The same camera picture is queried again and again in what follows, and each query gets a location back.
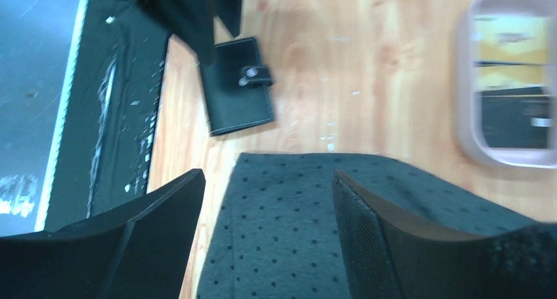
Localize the black leather card holder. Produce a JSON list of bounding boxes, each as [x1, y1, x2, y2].
[[200, 37, 275, 136]]

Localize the pink oval tray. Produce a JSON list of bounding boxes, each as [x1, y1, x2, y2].
[[455, 0, 556, 169]]

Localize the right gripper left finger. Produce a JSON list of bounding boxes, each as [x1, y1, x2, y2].
[[1, 169, 206, 298]]

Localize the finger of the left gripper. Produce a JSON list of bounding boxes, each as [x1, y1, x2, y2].
[[117, 0, 215, 65], [216, 0, 243, 37]]

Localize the dark grey dotted cloth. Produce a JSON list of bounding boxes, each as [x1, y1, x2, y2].
[[196, 152, 543, 299]]

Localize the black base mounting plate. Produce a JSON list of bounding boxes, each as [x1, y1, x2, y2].
[[35, 0, 170, 231]]

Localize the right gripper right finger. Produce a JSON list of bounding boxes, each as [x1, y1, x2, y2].
[[332, 171, 556, 298]]

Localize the aluminium frame rail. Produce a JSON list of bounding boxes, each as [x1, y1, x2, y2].
[[1, 0, 89, 237]]

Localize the gold credit card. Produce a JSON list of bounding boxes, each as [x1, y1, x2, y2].
[[473, 14, 552, 64], [474, 64, 547, 91]]

